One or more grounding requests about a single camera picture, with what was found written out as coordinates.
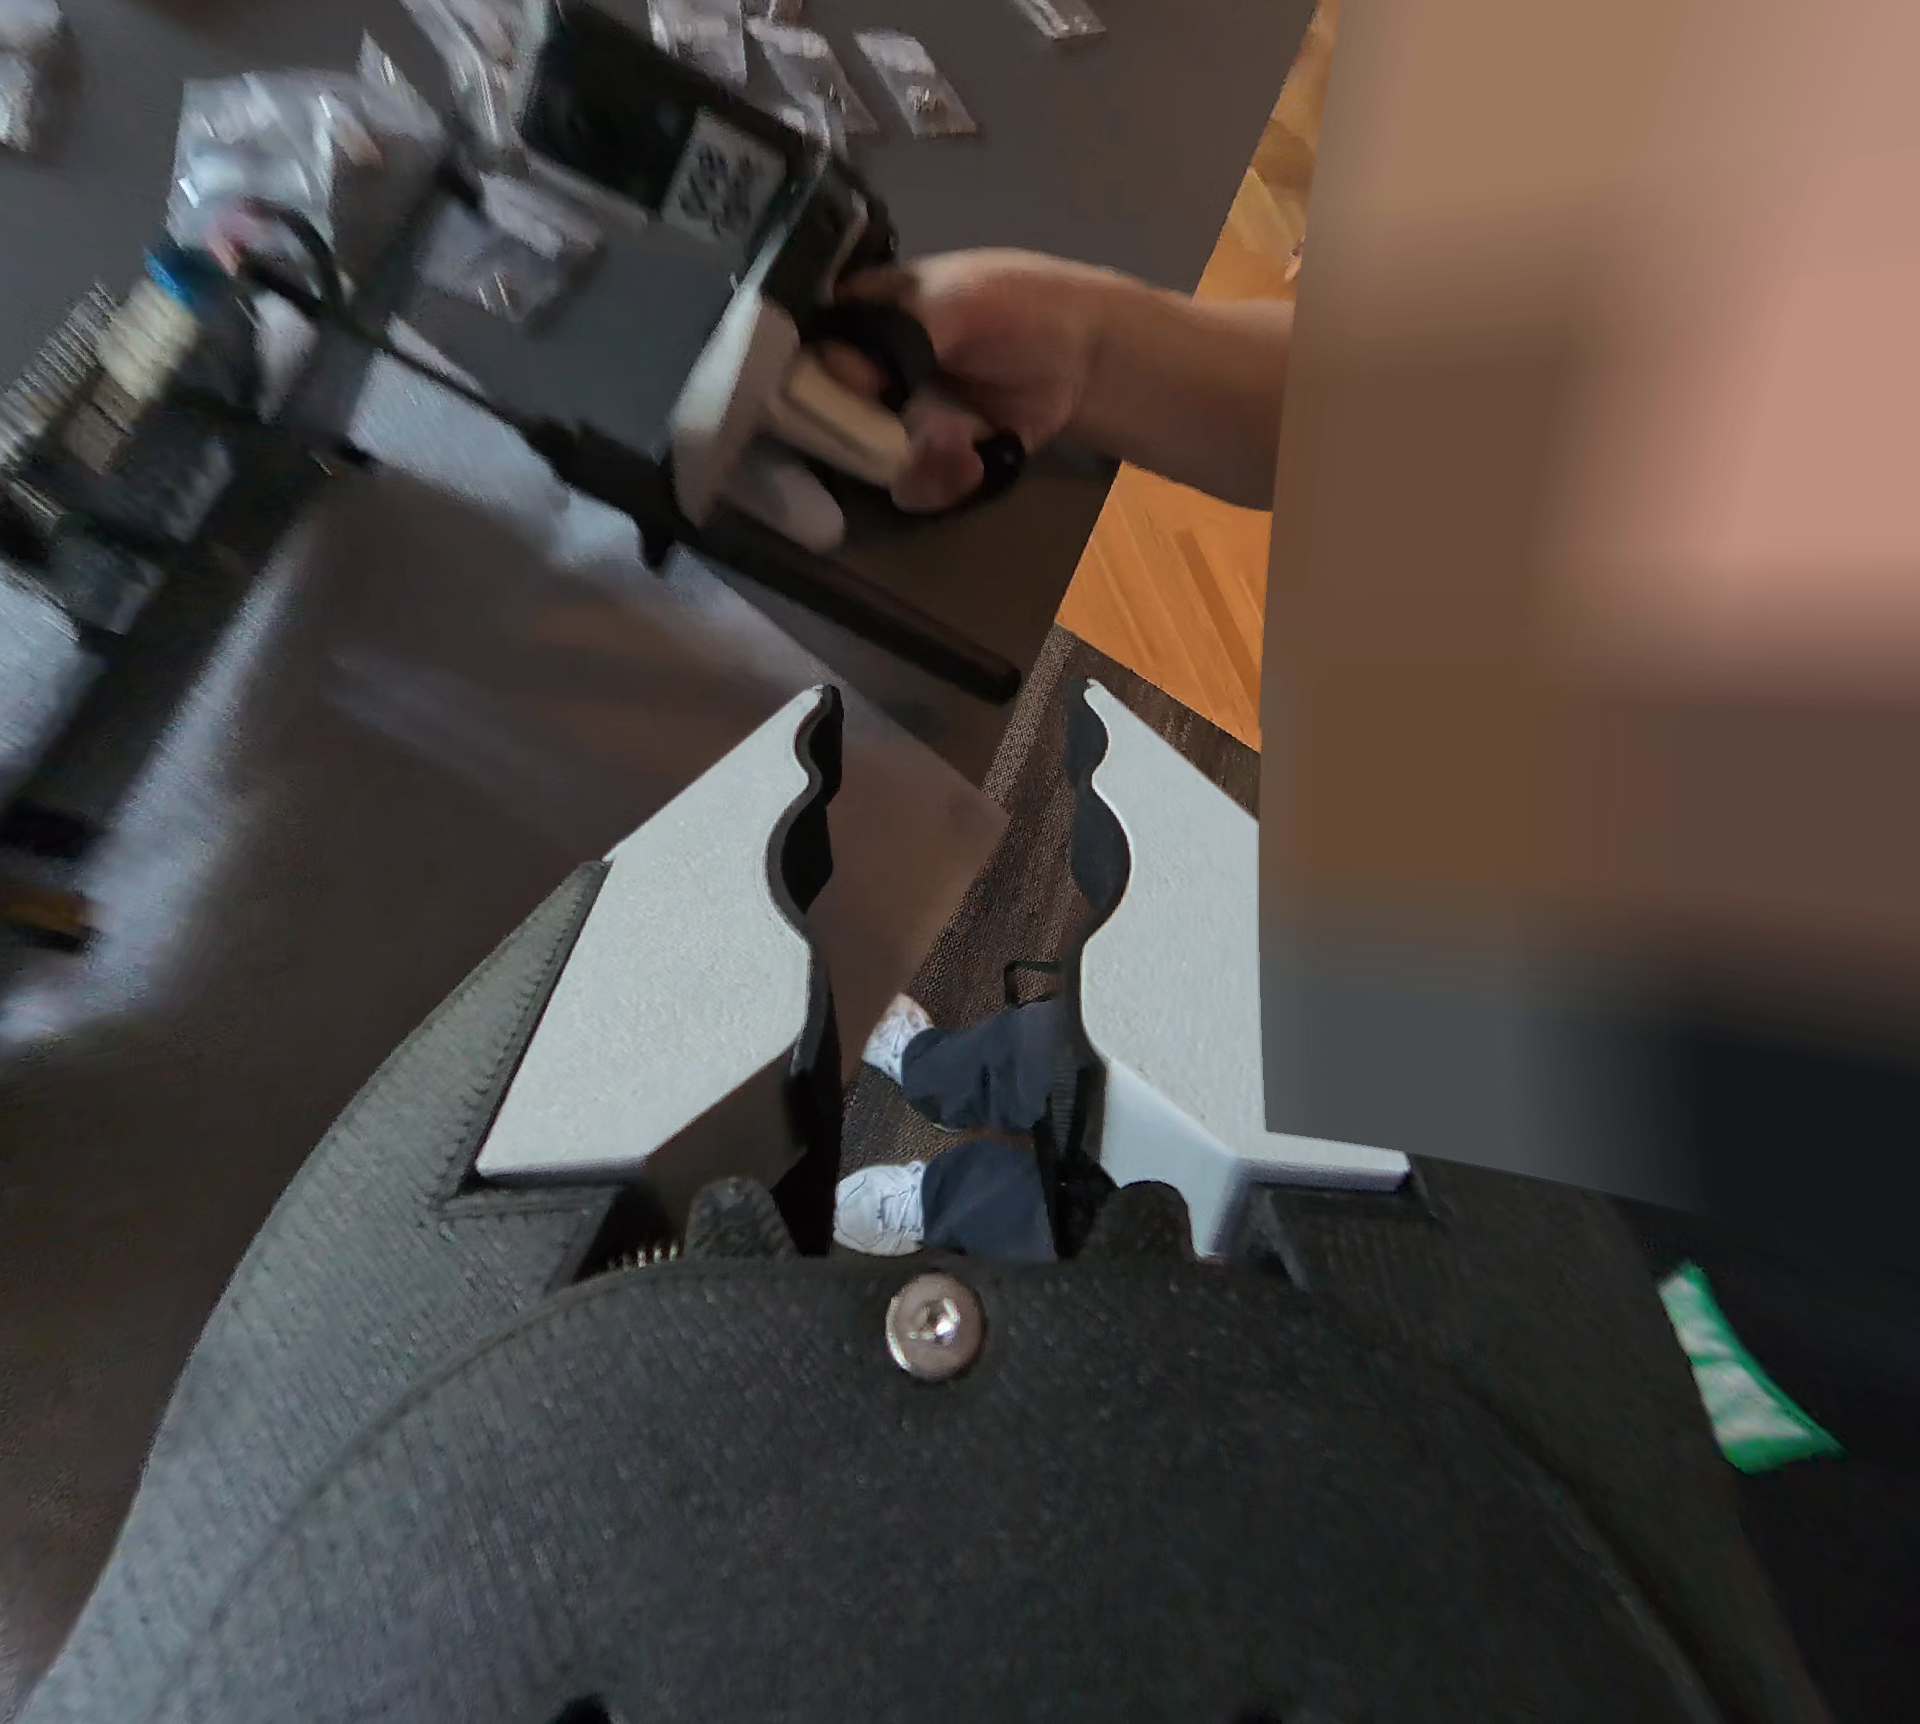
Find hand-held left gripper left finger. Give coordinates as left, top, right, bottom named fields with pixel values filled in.
left=473, top=682, right=848, bottom=1250

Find black electronics chassis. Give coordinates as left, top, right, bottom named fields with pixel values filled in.
left=0, top=156, right=452, bottom=857

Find white sneaker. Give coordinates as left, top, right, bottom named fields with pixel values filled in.
left=832, top=1160, right=931, bottom=1258
left=862, top=996, right=940, bottom=1088

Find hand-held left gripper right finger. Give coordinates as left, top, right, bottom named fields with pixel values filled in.
left=1054, top=679, right=1416, bottom=1264

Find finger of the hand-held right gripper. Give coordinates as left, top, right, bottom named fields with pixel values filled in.
left=667, top=287, right=799, bottom=525

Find person's right forearm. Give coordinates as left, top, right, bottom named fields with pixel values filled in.
left=1085, top=260, right=1300, bottom=513

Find black precision screwdriver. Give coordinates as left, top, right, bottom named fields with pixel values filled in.
left=351, top=320, right=1030, bottom=706

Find teal plastic part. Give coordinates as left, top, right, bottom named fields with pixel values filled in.
left=142, top=243, right=250, bottom=317

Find person's dark blue pants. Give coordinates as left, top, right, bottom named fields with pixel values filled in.
left=899, top=1004, right=1074, bottom=1262

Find person's black jacket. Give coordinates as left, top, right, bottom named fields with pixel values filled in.
left=1642, top=1190, right=1920, bottom=1724

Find person's right hand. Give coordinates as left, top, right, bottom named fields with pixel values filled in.
left=832, top=246, right=1120, bottom=519

